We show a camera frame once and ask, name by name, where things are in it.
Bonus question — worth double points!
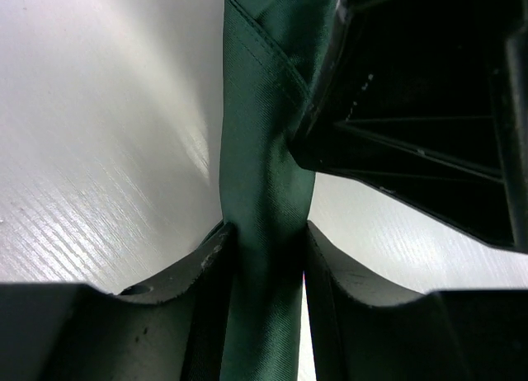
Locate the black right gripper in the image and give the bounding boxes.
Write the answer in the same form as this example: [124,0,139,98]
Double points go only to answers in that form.
[290,0,527,252]

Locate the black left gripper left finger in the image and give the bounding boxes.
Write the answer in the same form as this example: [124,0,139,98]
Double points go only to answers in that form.
[1,223,236,380]

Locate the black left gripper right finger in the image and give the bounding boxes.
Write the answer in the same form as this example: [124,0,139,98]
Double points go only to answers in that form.
[304,223,527,380]

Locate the dark green cloth napkin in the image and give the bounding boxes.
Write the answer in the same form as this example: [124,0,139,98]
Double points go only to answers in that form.
[219,0,337,380]

